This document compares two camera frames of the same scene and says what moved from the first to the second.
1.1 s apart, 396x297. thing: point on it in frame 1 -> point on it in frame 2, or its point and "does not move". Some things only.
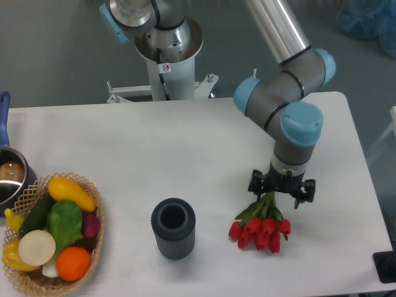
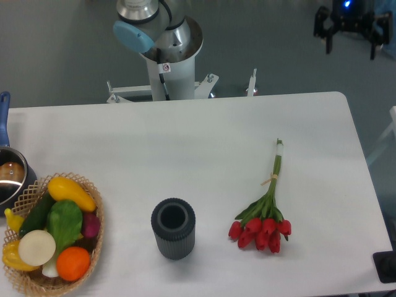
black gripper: [274, 181] -> [356, 15]
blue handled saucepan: [18, 173] does not move
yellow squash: [62, 189] does not move
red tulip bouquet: [262, 223] does not move
